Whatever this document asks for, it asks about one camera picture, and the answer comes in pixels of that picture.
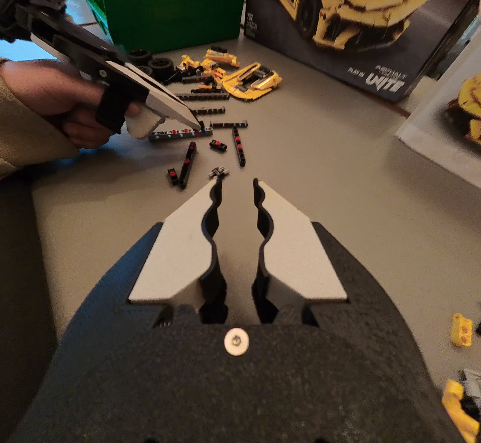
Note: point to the small yellow brick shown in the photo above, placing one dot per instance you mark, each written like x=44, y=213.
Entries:
x=461, y=330

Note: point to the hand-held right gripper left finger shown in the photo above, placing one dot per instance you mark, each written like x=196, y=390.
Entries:
x=176, y=255

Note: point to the white instruction booklet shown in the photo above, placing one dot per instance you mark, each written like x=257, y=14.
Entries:
x=439, y=127

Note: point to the yellow toy car body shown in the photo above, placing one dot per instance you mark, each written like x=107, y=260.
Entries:
x=251, y=82

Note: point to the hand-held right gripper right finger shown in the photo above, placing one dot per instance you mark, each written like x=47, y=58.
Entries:
x=297, y=259

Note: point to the green plastic bin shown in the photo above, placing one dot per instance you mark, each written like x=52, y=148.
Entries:
x=169, y=11

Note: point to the black toy wheel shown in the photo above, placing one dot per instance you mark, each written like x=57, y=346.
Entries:
x=145, y=72
x=161, y=65
x=139, y=56

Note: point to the black toy beam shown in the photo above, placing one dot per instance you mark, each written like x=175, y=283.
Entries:
x=210, y=111
x=229, y=124
x=205, y=96

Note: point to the black beam with red pins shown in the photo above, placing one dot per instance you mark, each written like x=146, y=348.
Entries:
x=188, y=165
x=239, y=146
x=195, y=79

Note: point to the grey beam with red pins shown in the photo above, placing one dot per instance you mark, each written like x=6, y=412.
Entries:
x=173, y=135

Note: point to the toy car set box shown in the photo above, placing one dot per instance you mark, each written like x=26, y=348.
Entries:
x=338, y=18

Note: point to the grey brick piece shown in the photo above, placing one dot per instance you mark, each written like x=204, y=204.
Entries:
x=471, y=383

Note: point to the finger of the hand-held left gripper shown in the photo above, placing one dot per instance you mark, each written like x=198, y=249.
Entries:
x=169, y=107
x=146, y=80

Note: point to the grey and black pin connector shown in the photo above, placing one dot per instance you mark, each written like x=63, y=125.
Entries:
x=219, y=172

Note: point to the person's left forearm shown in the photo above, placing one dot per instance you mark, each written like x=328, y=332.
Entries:
x=22, y=139

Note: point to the yellow curved brick piece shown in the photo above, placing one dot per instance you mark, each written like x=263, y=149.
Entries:
x=456, y=409

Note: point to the yellow and grey brick assembly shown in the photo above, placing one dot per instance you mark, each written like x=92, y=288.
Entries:
x=223, y=57

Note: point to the small black red-pin connector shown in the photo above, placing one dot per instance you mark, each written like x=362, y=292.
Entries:
x=173, y=177
x=218, y=145

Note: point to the blue and black pin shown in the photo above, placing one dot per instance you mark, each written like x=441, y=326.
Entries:
x=203, y=130

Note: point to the person's left hand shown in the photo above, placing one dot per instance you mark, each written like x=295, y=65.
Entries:
x=52, y=90

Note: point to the dark perforated panel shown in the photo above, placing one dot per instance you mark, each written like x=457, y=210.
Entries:
x=22, y=300

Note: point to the black toy axle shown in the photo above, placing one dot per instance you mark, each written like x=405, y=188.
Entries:
x=171, y=78

